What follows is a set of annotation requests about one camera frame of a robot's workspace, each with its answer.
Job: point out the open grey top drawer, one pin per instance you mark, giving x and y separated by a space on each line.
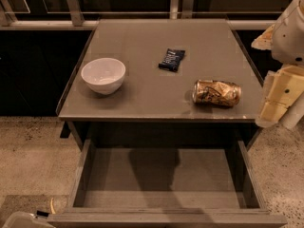
162 187

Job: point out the dark blue snack packet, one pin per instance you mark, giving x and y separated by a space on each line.
172 60

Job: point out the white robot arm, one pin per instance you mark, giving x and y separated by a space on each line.
283 91

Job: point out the white ceramic bowl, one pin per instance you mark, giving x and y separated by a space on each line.
104 75

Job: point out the crushed orange soda can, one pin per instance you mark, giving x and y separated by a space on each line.
209 92

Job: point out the grey cabinet with table top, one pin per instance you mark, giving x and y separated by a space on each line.
149 93

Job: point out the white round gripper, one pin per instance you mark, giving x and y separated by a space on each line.
290 37

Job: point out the white robot base corner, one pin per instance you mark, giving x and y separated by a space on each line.
25 220

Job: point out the metal railing with glass panels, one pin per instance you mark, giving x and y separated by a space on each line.
63 14

